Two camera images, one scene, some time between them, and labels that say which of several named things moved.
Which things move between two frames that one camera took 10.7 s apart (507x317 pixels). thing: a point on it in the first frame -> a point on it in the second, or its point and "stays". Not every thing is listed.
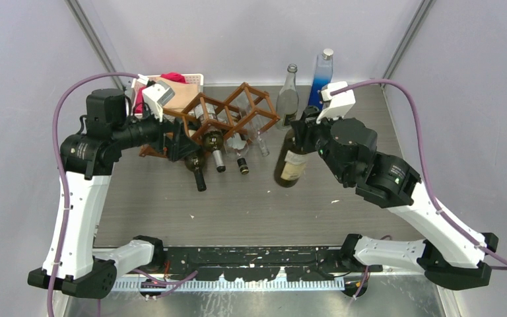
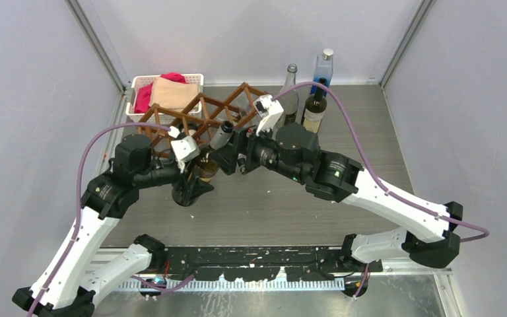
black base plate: x=258 y=263 stays
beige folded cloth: x=184 y=94 stays
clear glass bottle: x=288 y=102 stays
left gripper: x=179 y=144 -> x=194 y=186
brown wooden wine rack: x=246 y=113 stays
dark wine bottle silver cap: x=213 y=139 -> x=206 y=167
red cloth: x=138 y=94 stays
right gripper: x=305 y=127 -> x=226 y=157
